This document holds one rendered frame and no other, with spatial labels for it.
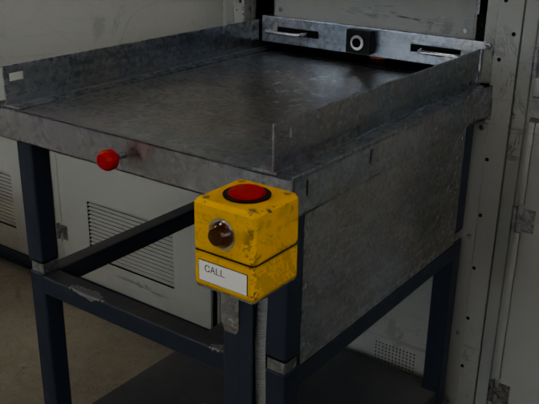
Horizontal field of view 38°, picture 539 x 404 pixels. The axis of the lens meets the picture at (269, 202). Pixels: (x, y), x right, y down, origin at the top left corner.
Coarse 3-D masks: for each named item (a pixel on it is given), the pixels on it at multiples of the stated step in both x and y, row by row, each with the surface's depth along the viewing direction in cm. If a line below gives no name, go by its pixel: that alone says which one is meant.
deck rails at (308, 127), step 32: (192, 32) 167; (224, 32) 175; (32, 64) 136; (64, 64) 141; (96, 64) 147; (128, 64) 154; (160, 64) 161; (192, 64) 167; (448, 64) 141; (32, 96) 137; (64, 96) 139; (352, 96) 115; (384, 96) 124; (416, 96) 133; (448, 96) 143; (320, 128) 110; (352, 128) 118; (288, 160) 105
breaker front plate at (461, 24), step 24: (288, 0) 180; (312, 0) 176; (336, 0) 173; (360, 0) 169; (384, 0) 166; (408, 0) 163; (432, 0) 160; (456, 0) 157; (360, 24) 171; (384, 24) 167; (408, 24) 164; (432, 24) 161; (456, 24) 158
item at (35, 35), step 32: (0, 0) 165; (32, 0) 167; (64, 0) 170; (96, 0) 173; (128, 0) 176; (160, 0) 179; (192, 0) 182; (0, 32) 167; (32, 32) 169; (64, 32) 172; (96, 32) 175; (128, 32) 178; (160, 32) 182; (0, 64) 166
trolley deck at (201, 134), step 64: (256, 64) 170; (320, 64) 171; (0, 128) 136; (64, 128) 126; (128, 128) 123; (192, 128) 123; (256, 128) 124; (384, 128) 125; (448, 128) 139; (320, 192) 108
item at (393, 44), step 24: (264, 24) 184; (288, 24) 180; (312, 24) 176; (336, 24) 173; (336, 48) 175; (384, 48) 168; (408, 48) 164; (432, 48) 161; (456, 48) 158; (480, 48) 155
